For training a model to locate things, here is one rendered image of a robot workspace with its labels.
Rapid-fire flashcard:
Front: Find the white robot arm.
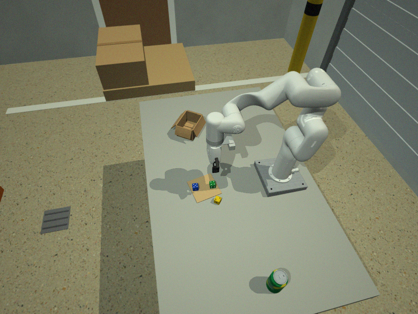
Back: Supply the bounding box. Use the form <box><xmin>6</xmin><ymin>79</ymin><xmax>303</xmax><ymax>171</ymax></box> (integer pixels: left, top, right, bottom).
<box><xmin>206</xmin><ymin>68</ymin><xmax>341</xmax><ymax>183</ymax></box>

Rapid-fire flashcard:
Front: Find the yellow die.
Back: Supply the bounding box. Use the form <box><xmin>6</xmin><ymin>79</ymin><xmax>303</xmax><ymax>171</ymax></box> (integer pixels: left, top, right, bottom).
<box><xmin>214</xmin><ymin>196</ymin><xmax>222</xmax><ymax>205</ymax></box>

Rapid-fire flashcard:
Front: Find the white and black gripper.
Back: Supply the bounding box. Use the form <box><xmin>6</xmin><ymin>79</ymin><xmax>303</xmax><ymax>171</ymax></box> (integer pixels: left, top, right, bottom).
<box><xmin>207</xmin><ymin>143</ymin><xmax>221</xmax><ymax>173</ymax></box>

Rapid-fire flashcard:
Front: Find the brown cardboard box with flaps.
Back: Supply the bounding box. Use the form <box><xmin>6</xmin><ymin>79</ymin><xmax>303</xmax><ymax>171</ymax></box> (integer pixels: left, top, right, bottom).
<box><xmin>171</xmin><ymin>110</ymin><xmax>206</xmax><ymax>141</ymax></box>

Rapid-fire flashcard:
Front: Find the green drink can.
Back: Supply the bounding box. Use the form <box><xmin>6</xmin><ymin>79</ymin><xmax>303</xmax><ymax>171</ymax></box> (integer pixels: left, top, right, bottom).
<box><xmin>266</xmin><ymin>269</ymin><xmax>288</xmax><ymax>293</ymax></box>

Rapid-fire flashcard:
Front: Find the tan square mat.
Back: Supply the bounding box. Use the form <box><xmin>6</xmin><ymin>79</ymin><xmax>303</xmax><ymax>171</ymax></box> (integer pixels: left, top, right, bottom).
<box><xmin>187</xmin><ymin>173</ymin><xmax>222</xmax><ymax>203</ymax></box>

